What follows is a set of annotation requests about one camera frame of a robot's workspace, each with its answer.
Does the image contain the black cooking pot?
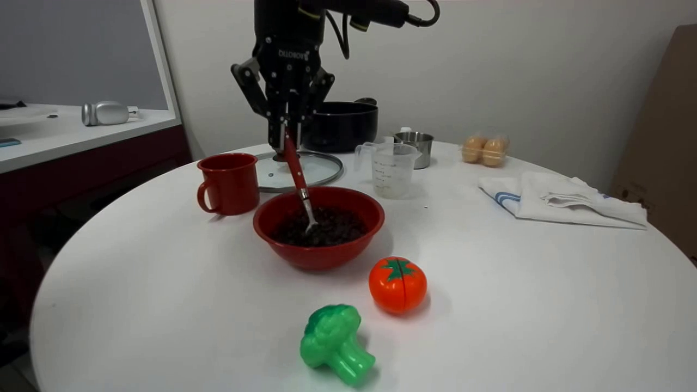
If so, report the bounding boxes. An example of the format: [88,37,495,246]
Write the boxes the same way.
[300,95,381,154]

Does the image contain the green toy broccoli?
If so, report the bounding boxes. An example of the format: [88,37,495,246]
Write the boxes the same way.
[299,303,379,389]

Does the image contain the red mug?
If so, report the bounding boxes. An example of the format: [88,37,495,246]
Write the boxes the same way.
[194,152,262,218]

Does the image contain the red cabinet with white top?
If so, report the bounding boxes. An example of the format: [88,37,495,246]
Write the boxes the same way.
[0,103,195,322]

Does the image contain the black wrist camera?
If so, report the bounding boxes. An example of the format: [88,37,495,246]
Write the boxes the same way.
[323,0,412,30]

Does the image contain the silver metal object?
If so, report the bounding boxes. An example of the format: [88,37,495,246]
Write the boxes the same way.
[81,100,143,128]

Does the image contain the red bowl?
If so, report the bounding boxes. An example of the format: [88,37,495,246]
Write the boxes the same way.
[250,184,387,275]

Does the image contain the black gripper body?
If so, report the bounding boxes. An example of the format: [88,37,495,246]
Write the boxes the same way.
[250,30,327,105]

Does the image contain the dark beans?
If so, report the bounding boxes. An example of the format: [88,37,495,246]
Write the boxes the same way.
[270,204,367,248]

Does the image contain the orange toy tomato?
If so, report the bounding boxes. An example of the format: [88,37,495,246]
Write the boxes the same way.
[367,255,429,318]

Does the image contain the black camera cable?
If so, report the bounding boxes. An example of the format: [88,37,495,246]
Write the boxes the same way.
[323,0,441,61]

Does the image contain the white cloth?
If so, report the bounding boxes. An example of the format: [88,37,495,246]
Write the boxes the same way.
[477,169,649,231]

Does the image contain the steel measuring cup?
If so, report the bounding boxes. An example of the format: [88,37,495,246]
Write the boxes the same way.
[391,128,436,169]

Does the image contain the white window frame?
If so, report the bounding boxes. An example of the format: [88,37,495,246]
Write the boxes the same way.
[139,0,184,117]

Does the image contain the clear plastic measuring cup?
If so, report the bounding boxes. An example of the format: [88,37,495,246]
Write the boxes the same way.
[354,138,422,201]

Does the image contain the glass pot lid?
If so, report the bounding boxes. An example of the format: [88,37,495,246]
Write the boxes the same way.
[257,147,343,193]

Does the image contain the cardboard box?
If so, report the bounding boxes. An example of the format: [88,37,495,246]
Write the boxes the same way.
[608,23,697,263]

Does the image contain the red handled metal spoon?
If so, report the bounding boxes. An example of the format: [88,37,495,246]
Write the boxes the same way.
[281,130,320,235]

